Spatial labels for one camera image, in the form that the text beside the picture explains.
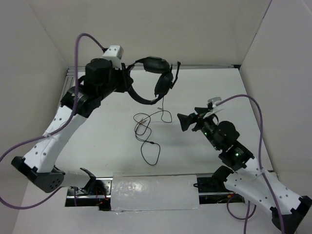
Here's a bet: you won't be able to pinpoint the aluminium rail frame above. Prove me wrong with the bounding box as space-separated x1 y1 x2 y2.
61 60 242 96

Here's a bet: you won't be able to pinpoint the white taped cover sheet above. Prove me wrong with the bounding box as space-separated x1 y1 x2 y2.
111 175 200 212

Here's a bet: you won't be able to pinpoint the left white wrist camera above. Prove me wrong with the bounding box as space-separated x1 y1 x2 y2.
102 45 124 69

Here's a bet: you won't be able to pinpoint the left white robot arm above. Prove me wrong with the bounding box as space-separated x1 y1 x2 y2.
11 57 133 195

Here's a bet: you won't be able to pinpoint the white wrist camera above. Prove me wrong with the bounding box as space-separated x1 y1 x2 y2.
102 45 124 69
203 97 223 119

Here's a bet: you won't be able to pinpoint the purple cable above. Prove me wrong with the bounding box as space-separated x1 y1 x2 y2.
214 94 286 234
0 33 108 210

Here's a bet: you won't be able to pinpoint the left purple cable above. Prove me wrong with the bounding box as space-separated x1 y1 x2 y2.
0 33 108 210

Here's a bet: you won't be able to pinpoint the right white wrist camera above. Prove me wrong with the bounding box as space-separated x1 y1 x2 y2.
203 97 223 119

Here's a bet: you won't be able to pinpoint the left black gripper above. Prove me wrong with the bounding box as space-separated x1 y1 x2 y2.
97 62 134 100

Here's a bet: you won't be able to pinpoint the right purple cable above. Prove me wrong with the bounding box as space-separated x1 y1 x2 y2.
214 94 286 234

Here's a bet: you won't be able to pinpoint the black headphones with cable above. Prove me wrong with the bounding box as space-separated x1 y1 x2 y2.
125 56 182 167

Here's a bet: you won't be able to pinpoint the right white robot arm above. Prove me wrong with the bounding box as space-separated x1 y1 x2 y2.
177 113 312 234

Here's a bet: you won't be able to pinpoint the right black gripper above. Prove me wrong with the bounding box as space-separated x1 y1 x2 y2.
176 106 221 150

